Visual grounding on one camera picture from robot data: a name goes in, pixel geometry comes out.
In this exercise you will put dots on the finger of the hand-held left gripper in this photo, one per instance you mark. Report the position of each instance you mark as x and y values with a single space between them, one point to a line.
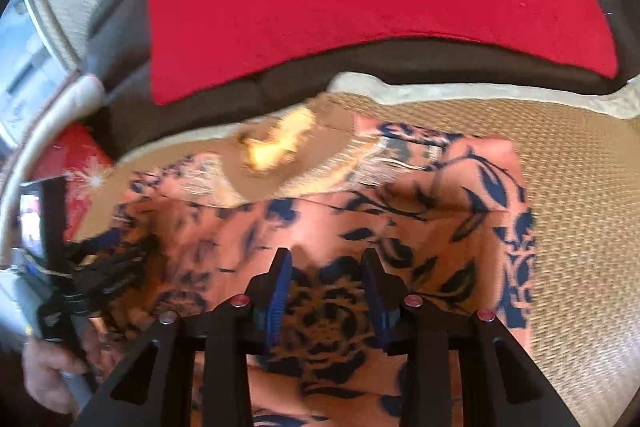
112 279
102 239

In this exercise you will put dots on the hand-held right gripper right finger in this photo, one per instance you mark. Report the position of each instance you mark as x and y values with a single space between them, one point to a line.
379 307

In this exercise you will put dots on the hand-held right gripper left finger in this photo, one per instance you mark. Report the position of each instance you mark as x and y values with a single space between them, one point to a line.
277 302

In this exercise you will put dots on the orange floral print garment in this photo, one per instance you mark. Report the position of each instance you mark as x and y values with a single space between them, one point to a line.
320 227

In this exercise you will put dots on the person's left hand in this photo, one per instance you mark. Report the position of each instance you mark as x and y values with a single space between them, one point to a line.
45 372

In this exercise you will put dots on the red printed box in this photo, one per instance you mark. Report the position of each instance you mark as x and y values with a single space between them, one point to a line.
80 157

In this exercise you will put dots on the window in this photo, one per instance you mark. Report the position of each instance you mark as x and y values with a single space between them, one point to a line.
25 57

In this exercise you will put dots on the woven straw mat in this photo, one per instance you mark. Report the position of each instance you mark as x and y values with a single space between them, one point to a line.
575 207

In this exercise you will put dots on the dark brown sofa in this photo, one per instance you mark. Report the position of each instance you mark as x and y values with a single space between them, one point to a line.
400 57

